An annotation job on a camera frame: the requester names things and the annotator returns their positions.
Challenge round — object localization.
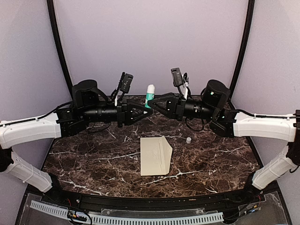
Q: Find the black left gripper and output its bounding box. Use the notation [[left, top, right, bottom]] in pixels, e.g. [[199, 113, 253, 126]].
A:
[[82, 97, 152, 127]]

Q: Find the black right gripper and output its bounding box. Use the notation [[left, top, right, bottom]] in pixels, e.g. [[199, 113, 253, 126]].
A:
[[147, 92, 217, 121]]

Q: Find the green white glue stick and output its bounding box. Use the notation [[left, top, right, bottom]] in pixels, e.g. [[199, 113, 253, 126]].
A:
[[145, 84, 155, 108]]

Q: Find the white glue stick cap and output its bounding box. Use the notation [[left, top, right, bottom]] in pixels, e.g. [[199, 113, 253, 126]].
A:
[[186, 137, 192, 143]]

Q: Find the cream paper envelope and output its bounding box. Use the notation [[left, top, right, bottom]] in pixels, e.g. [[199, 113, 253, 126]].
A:
[[140, 136, 173, 176]]

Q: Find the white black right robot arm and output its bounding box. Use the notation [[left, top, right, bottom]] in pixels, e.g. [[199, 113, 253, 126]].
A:
[[148, 80, 300, 203]]

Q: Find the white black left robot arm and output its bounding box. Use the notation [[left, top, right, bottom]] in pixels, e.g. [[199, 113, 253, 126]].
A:
[[0, 80, 153, 204]]

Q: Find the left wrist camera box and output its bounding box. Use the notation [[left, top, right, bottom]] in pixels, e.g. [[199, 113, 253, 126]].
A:
[[120, 72, 134, 93]]

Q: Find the white slotted cable duct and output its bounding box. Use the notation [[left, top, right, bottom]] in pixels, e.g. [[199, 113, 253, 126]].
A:
[[30, 200, 224, 225]]

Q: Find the black front rail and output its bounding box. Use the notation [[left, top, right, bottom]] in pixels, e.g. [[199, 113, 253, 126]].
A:
[[43, 190, 258, 211]]

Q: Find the black right frame post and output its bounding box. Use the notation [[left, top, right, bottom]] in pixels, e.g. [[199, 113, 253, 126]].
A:
[[230, 0, 255, 98]]

